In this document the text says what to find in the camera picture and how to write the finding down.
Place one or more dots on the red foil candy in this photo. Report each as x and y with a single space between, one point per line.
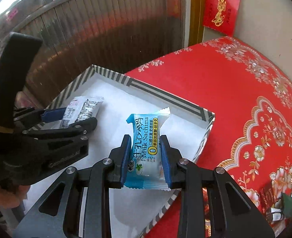
206 213

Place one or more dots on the red gold wall envelope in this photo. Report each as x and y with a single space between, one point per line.
221 15

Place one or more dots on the person's left hand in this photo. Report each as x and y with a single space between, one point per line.
12 200

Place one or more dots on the striped white cardboard box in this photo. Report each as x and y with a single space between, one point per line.
134 211

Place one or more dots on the dark green snack packet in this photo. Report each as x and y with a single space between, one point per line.
287 205

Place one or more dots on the dark red chocolate bar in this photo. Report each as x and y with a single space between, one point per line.
268 198

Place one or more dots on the black barcode snack packet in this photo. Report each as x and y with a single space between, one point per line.
274 214

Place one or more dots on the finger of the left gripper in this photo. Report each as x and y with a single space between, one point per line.
29 117
75 133

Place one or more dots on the red floral tablecloth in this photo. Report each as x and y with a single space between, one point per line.
252 101

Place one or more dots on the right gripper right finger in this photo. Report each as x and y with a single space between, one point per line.
232 212

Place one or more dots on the silver white snack packet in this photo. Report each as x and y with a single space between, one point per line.
79 109

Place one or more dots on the blue milk sachima packet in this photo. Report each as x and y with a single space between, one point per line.
145 169

